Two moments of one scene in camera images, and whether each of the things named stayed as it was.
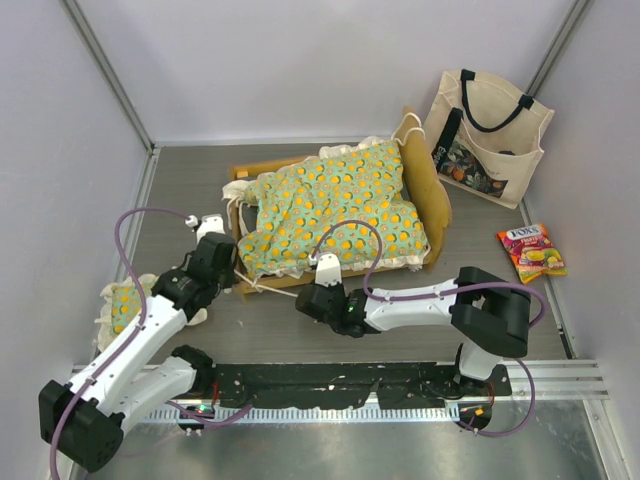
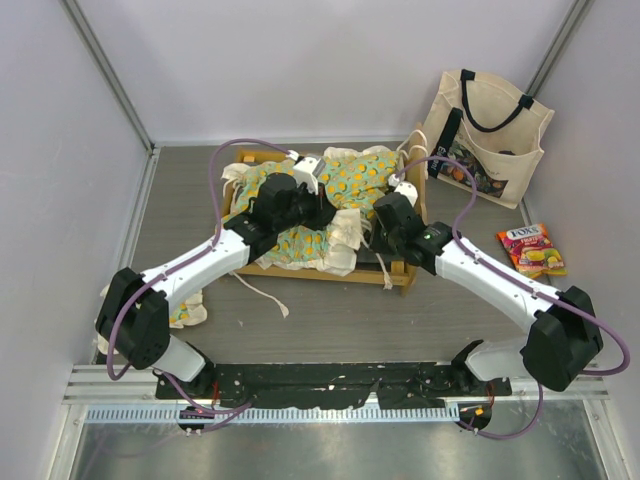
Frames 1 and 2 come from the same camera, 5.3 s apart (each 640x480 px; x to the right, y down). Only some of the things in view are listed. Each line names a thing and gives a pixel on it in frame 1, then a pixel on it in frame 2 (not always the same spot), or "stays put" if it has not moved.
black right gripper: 338,287 -> 376,240
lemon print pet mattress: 283,210 stays put
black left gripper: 229,274 -> 323,210
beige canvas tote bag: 484,137 stays put
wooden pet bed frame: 430,185 -> 405,269
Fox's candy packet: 531,251 stays put
